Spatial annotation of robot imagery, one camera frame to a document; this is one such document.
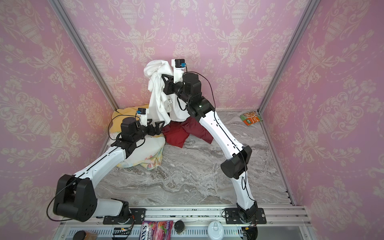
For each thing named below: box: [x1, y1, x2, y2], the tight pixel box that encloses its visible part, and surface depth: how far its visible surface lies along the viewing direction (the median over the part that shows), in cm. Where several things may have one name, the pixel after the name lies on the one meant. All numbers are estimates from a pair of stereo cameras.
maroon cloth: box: [180, 116, 214, 144], surface depth 105 cm
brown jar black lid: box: [73, 230, 98, 240], surface depth 63 cm
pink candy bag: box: [139, 220, 174, 240], surface depth 70 cm
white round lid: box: [207, 221, 224, 240], surface depth 68 cm
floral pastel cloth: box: [117, 134, 166, 171], surface depth 94 cm
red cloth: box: [163, 121, 190, 148], surface depth 102 cm
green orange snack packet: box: [239, 110, 263, 126], surface depth 116 cm
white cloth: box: [144, 60, 190, 126], surface depth 74 cm
